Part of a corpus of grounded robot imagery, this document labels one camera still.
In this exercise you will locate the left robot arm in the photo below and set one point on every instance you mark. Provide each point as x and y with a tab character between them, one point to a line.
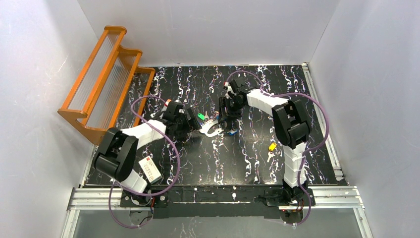
116	154

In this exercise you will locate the orange wooden tiered rack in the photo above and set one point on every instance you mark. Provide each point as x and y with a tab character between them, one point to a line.
99	92

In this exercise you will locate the orange capped white highlighter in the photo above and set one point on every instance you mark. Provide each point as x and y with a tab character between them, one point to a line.
166	104

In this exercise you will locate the green tagged key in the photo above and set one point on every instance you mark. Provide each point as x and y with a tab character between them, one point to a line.
202	117

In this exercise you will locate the yellow tagged key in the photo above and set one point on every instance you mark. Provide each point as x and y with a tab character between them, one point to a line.
271	149

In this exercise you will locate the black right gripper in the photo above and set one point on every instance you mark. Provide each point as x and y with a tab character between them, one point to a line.
225	111

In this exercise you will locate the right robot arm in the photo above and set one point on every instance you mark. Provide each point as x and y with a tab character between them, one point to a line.
291	126

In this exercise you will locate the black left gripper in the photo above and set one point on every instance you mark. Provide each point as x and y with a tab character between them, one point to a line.
189	119

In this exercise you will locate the blue tagged key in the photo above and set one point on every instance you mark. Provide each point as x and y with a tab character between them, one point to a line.
232	132

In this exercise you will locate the white metal keyring plate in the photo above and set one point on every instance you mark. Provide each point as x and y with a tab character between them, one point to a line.
207	127

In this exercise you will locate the white label box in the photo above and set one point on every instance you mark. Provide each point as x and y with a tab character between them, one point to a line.
150	169

